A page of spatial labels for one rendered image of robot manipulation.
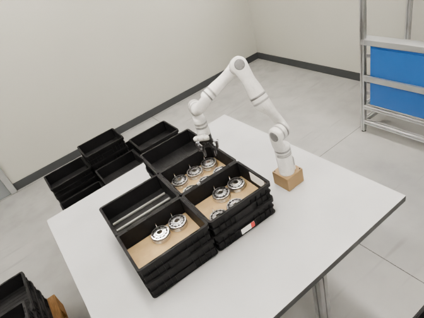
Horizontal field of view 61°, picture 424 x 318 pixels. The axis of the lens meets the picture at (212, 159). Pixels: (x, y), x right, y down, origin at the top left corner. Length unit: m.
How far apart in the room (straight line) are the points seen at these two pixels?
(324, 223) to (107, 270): 1.20
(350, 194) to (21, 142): 3.70
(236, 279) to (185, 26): 3.90
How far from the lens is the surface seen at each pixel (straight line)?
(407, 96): 3.39
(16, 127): 4.63
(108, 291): 2.05
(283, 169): 2.09
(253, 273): 1.82
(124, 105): 4.89
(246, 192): 2.02
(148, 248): 1.93
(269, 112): 1.95
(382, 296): 2.57
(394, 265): 2.70
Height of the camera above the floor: 2.16
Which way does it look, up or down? 35 degrees down
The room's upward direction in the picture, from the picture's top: 17 degrees counter-clockwise
